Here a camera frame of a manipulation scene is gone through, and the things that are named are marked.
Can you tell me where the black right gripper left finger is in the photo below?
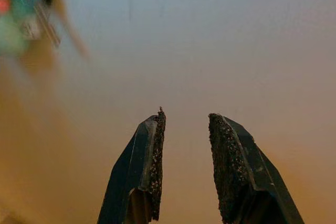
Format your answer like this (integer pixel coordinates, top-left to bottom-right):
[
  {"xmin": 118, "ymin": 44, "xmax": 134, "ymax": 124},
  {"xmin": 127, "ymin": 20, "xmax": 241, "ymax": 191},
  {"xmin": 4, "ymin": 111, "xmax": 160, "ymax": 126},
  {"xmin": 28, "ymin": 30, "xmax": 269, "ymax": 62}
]
[{"xmin": 97, "ymin": 106, "xmax": 167, "ymax": 224}]

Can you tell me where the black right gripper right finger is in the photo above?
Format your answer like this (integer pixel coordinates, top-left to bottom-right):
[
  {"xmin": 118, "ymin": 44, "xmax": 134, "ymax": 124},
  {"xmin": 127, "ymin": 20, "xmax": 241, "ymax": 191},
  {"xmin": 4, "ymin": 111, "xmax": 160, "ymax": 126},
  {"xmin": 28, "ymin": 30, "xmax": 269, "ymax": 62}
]
[{"xmin": 208, "ymin": 112, "xmax": 305, "ymax": 224}]

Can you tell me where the teal plush toy keychain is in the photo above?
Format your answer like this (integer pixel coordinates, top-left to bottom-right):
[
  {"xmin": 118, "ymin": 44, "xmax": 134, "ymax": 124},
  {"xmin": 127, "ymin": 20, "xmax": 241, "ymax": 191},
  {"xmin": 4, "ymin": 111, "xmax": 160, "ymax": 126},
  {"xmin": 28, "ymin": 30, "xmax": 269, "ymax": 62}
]
[{"xmin": 0, "ymin": 0, "xmax": 57, "ymax": 55}]

